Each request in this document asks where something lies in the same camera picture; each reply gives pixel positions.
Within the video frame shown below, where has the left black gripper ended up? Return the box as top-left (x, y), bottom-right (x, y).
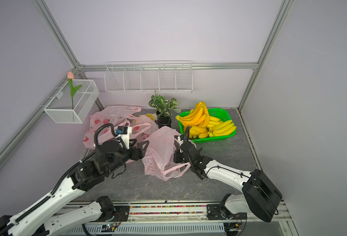
top-left (106, 138), bottom-right (150, 175)

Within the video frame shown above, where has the orange banana bunch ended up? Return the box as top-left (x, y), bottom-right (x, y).
top-left (175, 102), bottom-right (210, 127)

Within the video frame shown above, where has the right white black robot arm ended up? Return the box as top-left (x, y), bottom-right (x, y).
top-left (173, 132), bottom-right (283, 222)

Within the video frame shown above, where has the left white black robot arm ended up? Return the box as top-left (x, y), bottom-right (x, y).
top-left (0, 124), bottom-right (150, 236)

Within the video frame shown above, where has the small yellow banana bunch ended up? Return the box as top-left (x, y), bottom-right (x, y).
top-left (184, 126), bottom-right (209, 139)

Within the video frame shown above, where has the pink strawberry plastic bag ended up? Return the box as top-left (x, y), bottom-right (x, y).
top-left (83, 105), bottom-right (159, 149)

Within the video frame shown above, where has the potted plant black vase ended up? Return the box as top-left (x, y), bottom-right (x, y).
top-left (149, 91), bottom-right (181, 128)

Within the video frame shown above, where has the green plastic basket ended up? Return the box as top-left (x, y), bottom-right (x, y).
top-left (178, 108), bottom-right (236, 144)

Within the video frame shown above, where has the pink artificial tulip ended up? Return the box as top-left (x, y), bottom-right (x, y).
top-left (67, 71), bottom-right (83, 110)

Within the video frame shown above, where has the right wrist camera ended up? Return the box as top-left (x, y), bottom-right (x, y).
top-left (177, 135), bottom-right (185, 146)

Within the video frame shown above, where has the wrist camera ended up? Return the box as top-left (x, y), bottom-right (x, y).
top-left (177, 135), bottom-right (185, 146)
top-left (116, 126), bottom-right (132, 150)

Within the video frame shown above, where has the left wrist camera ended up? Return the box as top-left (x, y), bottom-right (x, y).
top-left (116, 126), bottom-right (132, 150)

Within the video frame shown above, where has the white wire wall shelf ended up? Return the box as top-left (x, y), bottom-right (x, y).
top-left (104, 61), bottom-right (194, 93)

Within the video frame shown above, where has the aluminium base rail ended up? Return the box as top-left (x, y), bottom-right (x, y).
top-left (40, 200), bottom-right (299, 236)

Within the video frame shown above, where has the white wire side basket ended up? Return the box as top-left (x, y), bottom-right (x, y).
top-left (44, 79), bottom-right (99, 124)

